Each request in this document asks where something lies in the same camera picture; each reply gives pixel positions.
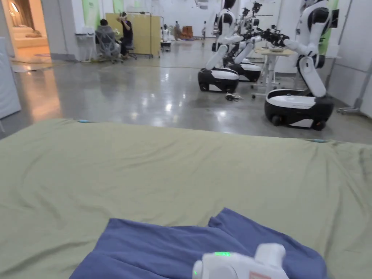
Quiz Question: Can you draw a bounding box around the blue garment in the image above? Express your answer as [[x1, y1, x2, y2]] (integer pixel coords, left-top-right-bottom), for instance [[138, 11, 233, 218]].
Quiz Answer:
[[69, 207, 328, 279]]

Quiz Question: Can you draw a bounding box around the bed with pale green sheet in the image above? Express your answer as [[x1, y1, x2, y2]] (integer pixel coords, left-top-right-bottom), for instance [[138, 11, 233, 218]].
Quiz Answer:
[[0, 118, 372, 279]]

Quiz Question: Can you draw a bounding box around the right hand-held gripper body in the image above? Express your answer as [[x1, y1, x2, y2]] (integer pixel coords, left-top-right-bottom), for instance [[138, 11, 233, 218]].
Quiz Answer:
[[192, 243, 288, 279]]

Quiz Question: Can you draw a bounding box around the grey office chair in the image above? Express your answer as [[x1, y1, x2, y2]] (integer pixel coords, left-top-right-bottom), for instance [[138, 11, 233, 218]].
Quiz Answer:
[[94, 29, 124, 64]]

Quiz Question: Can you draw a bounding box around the black office chair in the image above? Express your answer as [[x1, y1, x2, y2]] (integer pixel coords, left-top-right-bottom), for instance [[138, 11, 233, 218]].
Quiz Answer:
[[120, 43, 138, 61]]

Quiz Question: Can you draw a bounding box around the white height-adjustable table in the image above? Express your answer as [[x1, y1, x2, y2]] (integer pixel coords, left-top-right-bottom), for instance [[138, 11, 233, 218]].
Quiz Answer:
[[251, 47, 298, 100]]

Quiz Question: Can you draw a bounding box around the white humanoid robot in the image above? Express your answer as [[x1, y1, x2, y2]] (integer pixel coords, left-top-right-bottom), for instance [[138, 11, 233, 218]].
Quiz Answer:
[[229, 1, 263, 83], [264, 0, 340, 130], [198, 0, 244, 93]]

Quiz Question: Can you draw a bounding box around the small white robot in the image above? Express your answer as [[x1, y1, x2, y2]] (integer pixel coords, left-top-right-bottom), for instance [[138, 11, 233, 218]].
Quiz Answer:
[[160, 25, 171, 53]]

